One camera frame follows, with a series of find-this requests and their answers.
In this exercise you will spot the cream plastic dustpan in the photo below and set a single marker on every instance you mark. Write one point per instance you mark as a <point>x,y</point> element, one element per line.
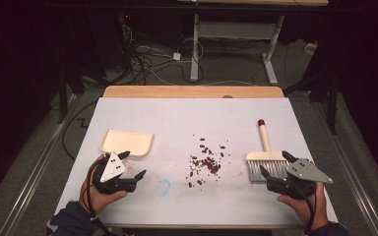
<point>128,142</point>

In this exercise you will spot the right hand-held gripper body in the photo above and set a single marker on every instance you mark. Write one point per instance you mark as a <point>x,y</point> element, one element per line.
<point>305,172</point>

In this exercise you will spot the black metal stand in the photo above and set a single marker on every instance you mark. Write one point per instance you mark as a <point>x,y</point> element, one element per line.
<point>332,98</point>
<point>62,105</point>

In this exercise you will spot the person's left hand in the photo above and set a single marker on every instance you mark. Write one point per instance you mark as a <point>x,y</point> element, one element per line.
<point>93,198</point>

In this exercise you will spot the white power adapter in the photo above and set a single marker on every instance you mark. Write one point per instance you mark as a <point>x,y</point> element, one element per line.
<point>176,56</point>

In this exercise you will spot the metal floor rail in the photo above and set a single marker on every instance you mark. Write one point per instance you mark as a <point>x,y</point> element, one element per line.
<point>39,170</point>
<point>351,177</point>

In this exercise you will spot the person's right hand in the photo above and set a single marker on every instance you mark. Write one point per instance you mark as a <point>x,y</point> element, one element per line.
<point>303,209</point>

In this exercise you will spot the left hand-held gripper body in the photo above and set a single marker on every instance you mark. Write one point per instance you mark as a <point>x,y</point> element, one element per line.
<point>111,167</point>

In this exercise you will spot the pile of red beans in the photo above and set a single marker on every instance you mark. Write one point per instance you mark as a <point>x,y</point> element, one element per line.
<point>210,162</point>

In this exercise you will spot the cream hand brush red cap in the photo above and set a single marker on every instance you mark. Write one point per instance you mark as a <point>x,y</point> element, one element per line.
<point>265,155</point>

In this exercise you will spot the white metal desk frame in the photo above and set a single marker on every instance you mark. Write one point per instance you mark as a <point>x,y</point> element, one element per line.
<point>195,49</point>

